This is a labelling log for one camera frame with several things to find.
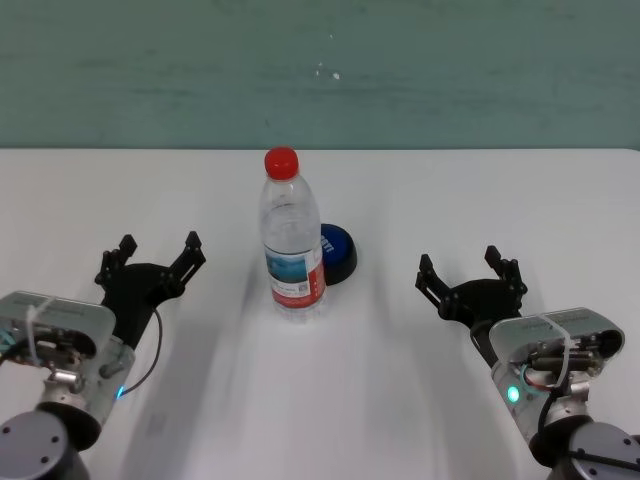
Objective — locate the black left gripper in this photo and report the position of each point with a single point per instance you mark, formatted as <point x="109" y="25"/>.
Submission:
<point x="135" y="290"/>

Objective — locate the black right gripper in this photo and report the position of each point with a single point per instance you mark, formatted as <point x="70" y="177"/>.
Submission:
<point x="485" y="300"/>

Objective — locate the blue push button black base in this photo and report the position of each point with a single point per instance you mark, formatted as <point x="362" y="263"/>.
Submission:
<point x="337" y="250"/>

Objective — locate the clear water bottle red cap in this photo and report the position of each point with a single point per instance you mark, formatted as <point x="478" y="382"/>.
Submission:
<point x="292" y="240"/>

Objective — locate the white zip tie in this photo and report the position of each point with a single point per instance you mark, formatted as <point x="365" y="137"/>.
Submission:
<point x="565" y="350"/>
<point x="33" y="330"/>

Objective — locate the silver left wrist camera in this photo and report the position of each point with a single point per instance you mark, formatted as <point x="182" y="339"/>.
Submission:
<point x="75" y="315"/>

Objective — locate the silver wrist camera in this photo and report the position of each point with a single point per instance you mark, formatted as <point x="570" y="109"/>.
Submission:
<point x="590" y="325"/>
<point x="75" y="315"/>

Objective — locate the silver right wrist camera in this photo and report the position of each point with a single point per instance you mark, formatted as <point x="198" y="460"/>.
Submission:
<point x="590" y="325"/>

